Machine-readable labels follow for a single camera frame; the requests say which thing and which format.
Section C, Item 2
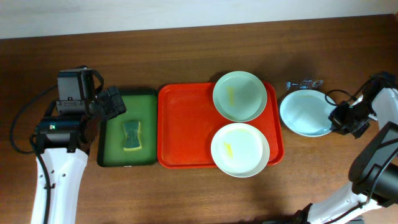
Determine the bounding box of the light blue plate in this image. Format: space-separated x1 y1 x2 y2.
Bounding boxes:
279 90 335 137

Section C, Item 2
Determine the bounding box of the yellow green scrub sponge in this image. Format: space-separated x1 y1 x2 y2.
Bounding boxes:
123 121 142 151

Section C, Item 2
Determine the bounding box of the white plate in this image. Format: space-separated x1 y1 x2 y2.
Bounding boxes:
211 123 271 178

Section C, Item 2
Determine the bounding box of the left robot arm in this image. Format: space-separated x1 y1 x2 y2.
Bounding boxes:
30 86 126 223

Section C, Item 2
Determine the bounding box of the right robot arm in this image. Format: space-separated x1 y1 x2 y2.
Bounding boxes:
290 72 397 223

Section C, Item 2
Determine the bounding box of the dark green soapy tray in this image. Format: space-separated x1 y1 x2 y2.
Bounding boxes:
97 89 157 167

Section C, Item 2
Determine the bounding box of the red plastic tray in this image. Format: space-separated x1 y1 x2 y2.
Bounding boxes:
157 82 285 169

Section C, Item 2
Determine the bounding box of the pale green plate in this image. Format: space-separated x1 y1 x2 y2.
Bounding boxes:
212 71 267 123

